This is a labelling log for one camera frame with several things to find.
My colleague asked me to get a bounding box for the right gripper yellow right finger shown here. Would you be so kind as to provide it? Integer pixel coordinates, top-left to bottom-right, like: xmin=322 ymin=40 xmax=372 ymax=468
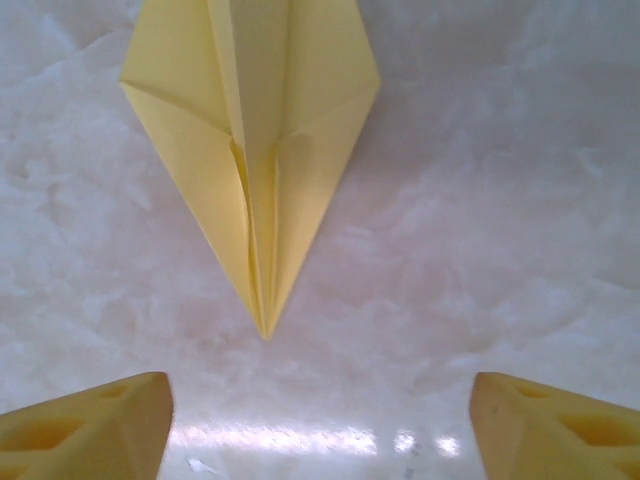
xmin=469 ymin=371 xmax=640 ymax=480

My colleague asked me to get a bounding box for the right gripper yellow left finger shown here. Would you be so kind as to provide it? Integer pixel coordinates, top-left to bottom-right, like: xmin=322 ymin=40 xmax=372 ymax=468
xmin=0 ymin=371 xmax=175 ymax=480

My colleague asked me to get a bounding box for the yellow cloth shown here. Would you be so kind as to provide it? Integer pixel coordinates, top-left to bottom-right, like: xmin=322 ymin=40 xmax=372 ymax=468
xmin=118 ymin=0 xmax=382 ymax=342

